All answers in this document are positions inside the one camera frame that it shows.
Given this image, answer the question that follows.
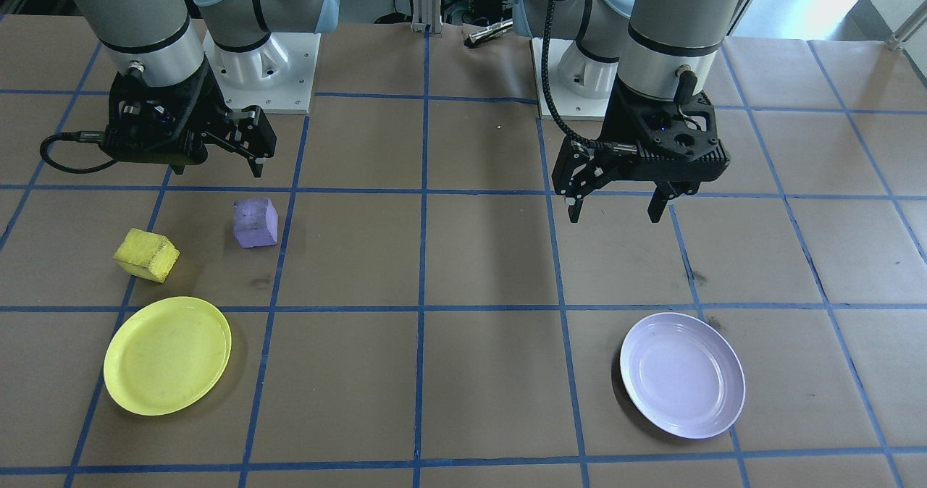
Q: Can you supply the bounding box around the silver metal cylinder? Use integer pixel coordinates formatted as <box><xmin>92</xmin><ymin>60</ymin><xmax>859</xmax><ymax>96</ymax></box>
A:
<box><xmin>467</xmin><ymin>19</ymin><xmax>515</xmax><ymax>47</ymax></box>

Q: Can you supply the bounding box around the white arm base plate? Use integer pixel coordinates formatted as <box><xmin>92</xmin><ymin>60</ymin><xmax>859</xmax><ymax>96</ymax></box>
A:
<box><xmin>203</xmin><ymin>32</ymin><xmax>322</xmax><ymax>116</ymax></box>
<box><xmin>531</xmin><ymin>35</ymin><xmax>631</xmax><ymax>121</ymax></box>

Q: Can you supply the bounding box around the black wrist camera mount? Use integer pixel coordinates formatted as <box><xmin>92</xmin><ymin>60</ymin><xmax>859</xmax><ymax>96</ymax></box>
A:
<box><xmin>603</xmin><ymin>88</ymin><xmax>731</xmax><ymax>185</ymax></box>
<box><xmin>101</xmin><ymin>68</ymin><xmax>211</xmax><ymax>167</ymax></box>

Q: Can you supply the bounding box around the lavender round plate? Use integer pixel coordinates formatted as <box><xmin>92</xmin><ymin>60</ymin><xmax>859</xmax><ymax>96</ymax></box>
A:
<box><xmin>619</xmin><ymin>312</ymin><xmax>746</xmax><ymax>440</ymax></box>

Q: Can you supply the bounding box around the yellow foam block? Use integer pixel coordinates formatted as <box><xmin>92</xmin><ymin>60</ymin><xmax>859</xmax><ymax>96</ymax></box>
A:
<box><xmin>113</xmin><ymin>228</ymin><xmax>181</xmax><ymax>284</ymax></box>

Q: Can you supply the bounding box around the yellow round plate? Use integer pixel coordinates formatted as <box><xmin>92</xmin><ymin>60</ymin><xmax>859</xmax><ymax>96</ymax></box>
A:
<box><xmin>103</xmin><ymin>296</ymin><xmax>232</xmax><ymax>416</ymax></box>

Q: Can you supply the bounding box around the purple foam block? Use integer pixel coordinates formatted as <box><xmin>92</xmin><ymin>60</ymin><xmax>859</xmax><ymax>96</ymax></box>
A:
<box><xmin>232</xmin><ymin>198</ymin><xmax>279</xmax><ymax>248</ymax></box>

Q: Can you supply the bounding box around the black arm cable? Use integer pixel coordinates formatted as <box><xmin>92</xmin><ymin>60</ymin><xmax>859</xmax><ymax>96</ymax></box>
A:
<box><xmin>542</xmin><ymin>0</ymin><xmax>638</xmax><ymax>157</ymax></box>
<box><xmin>40</xmin><ymin>132</ymin><xmax>117</xmax><ymax>174</ymax></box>

